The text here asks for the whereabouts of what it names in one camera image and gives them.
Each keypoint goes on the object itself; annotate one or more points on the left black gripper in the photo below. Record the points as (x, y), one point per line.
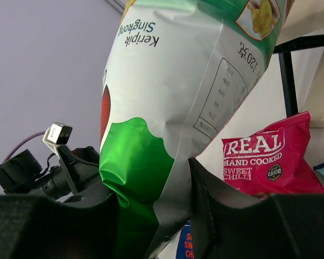
(78, 170)

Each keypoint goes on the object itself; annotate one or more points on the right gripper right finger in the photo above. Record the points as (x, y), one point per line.
(227, 223)

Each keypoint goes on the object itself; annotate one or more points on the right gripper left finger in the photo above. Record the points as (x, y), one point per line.
(37, 227)

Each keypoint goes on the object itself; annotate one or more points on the green Chuba bag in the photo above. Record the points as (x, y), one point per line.
(176, 74)

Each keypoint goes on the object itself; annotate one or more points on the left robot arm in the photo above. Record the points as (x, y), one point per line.
(19, 174)

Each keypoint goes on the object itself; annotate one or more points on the pink Real chips bag centre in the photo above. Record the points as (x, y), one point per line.
(271, 161)

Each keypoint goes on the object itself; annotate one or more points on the beige three-tier shelf rack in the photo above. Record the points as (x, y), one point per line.
(306, 18)

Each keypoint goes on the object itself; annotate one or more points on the blue Burts chilli bag right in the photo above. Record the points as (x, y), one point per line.
(185, 244)

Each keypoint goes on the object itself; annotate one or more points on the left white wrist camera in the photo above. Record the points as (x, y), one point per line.
(57, 135)

